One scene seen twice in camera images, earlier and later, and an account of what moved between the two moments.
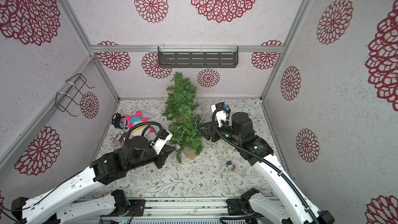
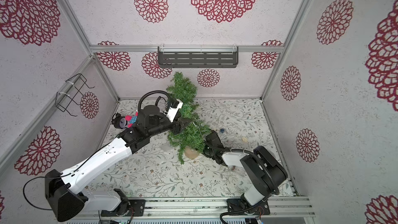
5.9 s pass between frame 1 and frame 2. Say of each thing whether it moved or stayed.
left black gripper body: moved
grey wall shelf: stayed
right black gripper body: moved
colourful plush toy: stayed
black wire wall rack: stayed
